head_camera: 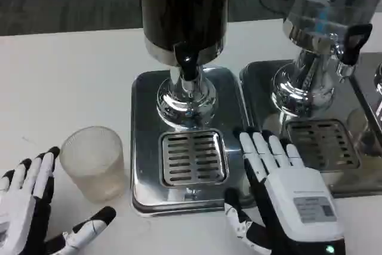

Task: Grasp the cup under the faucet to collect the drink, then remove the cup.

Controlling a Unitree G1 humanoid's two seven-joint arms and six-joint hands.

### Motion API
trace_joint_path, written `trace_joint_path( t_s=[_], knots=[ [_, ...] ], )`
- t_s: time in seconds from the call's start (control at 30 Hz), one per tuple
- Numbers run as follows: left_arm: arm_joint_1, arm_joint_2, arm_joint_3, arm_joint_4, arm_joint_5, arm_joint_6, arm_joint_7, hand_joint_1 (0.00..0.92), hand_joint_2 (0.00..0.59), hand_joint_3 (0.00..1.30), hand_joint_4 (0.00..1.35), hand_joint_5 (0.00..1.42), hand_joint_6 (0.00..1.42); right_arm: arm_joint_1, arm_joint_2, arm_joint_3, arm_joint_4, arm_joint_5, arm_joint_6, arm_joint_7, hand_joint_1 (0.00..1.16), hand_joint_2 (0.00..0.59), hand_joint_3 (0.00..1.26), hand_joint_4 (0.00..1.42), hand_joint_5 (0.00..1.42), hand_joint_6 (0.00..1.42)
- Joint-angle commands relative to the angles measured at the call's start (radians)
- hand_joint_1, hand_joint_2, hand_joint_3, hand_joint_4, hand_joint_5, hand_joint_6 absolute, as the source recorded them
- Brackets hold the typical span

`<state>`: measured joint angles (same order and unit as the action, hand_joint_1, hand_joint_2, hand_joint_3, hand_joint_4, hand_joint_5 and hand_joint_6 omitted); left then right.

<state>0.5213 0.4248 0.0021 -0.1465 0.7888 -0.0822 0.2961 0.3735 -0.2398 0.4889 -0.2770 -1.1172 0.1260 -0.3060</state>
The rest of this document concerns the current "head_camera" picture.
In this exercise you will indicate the steel drip grid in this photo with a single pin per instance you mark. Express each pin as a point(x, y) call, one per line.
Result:
point(322, 141)
point(194, 159)

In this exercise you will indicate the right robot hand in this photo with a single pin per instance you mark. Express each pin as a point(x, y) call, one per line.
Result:
point(298, 201)

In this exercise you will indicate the polished steel box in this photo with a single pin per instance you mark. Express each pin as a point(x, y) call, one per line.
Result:
point(370, 87)

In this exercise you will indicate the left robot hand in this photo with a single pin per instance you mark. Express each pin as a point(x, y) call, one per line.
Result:
point(21, 201)

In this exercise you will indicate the black tap with chrome spout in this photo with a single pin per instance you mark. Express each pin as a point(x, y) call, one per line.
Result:
point(186, 64)

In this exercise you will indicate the dark drink dispenser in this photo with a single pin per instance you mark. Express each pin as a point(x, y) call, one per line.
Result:
point(182, 7)

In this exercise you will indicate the clear drink dispenser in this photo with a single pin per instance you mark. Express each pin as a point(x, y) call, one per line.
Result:
point(316, 10)

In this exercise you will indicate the clear ribbed glass cup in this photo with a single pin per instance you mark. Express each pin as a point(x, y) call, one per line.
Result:
point(92, 165)

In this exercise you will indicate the steel base tray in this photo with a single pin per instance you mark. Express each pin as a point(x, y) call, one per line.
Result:
point(259, 87)
point(146, 147)

